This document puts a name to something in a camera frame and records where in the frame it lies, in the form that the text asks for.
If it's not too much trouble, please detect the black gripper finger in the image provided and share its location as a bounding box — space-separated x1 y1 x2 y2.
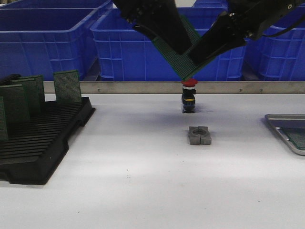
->
133 0 192 55
188 11 246 65

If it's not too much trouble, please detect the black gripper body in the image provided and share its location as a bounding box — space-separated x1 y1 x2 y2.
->
227 0 304 40
113 0 149 25

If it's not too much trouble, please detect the green perforated circuit board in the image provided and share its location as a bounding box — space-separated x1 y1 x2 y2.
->
152 15 209 81
53 70 82 104
281 128 305 150

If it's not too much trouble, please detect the silver metal tray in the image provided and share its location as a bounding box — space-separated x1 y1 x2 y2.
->
265 114 305 156

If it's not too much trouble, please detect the green board behind left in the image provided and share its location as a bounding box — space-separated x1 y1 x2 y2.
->
11 75 45 115

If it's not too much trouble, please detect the dark green board left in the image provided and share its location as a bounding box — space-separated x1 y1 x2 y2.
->
0 84 30 124

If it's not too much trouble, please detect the black slotted board rack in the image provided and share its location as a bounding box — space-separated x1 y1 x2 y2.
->
0 74 96 185

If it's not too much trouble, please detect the green board at left edge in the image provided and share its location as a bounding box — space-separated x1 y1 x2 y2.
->
0 96 9 141

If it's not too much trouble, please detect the far right blue crate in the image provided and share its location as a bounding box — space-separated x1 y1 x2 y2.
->
192 0 305 10

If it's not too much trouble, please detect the centre blue plastic crate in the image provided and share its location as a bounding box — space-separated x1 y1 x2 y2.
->
91 8 246 82

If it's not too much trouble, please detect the blue plastic crate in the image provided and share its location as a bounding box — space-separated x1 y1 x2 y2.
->
0 8 99 81
91 8 246 82
240 6 305 83

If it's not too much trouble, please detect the right blue plastic crate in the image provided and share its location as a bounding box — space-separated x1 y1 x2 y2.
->
240 6 305 83

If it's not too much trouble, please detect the red emergency stop button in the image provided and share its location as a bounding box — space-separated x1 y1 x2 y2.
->
181 79 198 114

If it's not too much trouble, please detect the grey split clamp block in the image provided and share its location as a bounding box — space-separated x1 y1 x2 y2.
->
188 126 212 145

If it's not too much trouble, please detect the left blue plastic crate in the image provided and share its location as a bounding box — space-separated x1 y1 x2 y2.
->
0 8 99 81

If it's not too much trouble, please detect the far left blue crate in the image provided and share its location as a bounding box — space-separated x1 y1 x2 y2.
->
0 0 112 10

